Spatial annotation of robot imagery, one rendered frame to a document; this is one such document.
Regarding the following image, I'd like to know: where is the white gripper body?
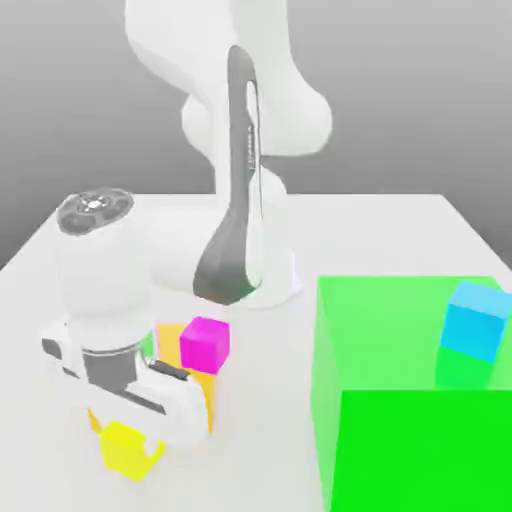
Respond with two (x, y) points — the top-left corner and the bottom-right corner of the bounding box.
(52, 366), (211, 448)

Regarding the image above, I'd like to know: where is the large green box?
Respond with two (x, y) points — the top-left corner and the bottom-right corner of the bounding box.
(310, 274), (512, 512)

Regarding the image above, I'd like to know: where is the small cyan cube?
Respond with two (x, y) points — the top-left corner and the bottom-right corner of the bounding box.
(438, 279), (512, 365)

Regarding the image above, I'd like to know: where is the large orange box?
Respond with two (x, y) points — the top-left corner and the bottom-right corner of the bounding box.
(86, 322), (220, 436)

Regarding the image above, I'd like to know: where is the small yellow cube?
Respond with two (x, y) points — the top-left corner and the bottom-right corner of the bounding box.
(97, 419), (168, 484)

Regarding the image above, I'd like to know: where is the small magenta cube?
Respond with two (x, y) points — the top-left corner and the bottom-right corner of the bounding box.
(178, 316), (232, 376)

